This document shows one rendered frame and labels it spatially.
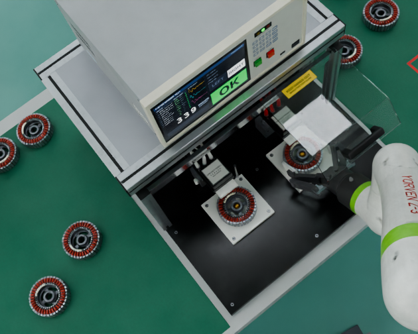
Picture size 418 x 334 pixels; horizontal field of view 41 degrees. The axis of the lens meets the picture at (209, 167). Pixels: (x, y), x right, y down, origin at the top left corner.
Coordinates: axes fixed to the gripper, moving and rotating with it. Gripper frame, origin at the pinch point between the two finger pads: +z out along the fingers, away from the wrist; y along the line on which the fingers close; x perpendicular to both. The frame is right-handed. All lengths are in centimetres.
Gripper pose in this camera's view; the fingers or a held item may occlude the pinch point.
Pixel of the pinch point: (302, 154)
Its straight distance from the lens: 163.2
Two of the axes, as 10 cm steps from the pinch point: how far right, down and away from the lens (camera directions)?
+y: 7.9, -6.0, 1.4
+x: -4.1, -6.7, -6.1
